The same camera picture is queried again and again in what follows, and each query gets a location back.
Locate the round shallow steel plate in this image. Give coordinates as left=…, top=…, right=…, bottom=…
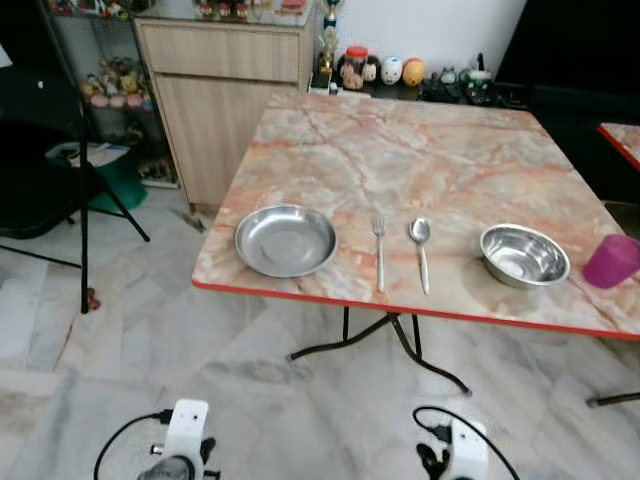
left=234, top=204, right=339, bottom=279

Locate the steel fork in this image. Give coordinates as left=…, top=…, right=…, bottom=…
left=372, top=214, right=388, bottom=293

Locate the deep steel bowl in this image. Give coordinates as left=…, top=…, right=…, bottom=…
left=479, top=224, right=571, bottom=290

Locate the steel spoon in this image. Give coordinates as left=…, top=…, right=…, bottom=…
left=409, top=218, right=432, bottom=296

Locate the purple plastic cup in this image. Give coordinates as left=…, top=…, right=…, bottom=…
left=583, top=235, right=640, bottom=290

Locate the green plastic bin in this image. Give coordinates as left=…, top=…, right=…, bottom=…
left=45, top=140, right=151, bottom=214

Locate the marble pattern folding table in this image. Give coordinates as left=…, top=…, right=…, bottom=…
left=598, top=122, right=640, bottom=171
left=192, top=92, right=640, bottom=407

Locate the light wooden cabinet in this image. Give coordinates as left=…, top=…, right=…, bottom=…
left=135, top=15, right=323, bottom=211

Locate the glass display shelf with figurines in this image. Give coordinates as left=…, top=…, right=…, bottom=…
left=45, top=0, right=181, bottom=188

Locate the orange egg figurine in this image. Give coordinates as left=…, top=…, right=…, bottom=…
left=402, top=58, right=427, bottom=88

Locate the white egg figurine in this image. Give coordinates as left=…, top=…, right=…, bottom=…
left=381, top=57, right=405, bottom=87

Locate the red lidded jar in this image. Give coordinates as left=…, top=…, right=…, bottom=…
left=339, top=46, right=371, bottom=92

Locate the gold trophy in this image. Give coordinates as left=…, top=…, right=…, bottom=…
left=310, top=0, right=347, bottom=95

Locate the black television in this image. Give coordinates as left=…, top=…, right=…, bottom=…
left=495, top=0, right=640, bottom=99

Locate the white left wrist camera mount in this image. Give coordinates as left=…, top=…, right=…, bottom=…
left=162, top=399, right=212, bottom=473

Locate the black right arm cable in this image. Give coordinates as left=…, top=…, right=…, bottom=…
left=412, top=405, right=523, bottom=480

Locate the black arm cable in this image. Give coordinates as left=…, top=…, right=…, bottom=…
left=93, top=409, right=177, bottom=480
left=412, top=405, right=523, bottom=480

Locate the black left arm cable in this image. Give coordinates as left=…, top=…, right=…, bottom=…
left=93, top=409, right=177, bottom=480

